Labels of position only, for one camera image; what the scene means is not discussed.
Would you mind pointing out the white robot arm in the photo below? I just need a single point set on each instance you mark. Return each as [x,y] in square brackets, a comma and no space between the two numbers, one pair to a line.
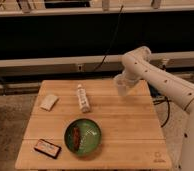
[181,92]

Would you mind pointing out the white lying bottle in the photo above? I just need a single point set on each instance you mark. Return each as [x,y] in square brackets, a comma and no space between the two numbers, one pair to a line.
[82,99]

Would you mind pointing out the brown food stick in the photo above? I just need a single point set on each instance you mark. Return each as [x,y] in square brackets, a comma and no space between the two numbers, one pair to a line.
[76,138]

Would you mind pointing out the beige sponge block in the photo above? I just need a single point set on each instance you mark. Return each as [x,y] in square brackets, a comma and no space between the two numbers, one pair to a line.
[48,102]

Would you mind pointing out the green bowl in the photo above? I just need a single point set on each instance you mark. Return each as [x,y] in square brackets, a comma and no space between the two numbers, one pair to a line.
[90,137]

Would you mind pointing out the wooden folding table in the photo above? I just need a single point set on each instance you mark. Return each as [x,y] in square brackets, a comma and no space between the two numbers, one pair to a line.
[131,135]

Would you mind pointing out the white wall outlet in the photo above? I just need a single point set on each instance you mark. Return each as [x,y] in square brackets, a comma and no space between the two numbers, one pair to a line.
[80,68]

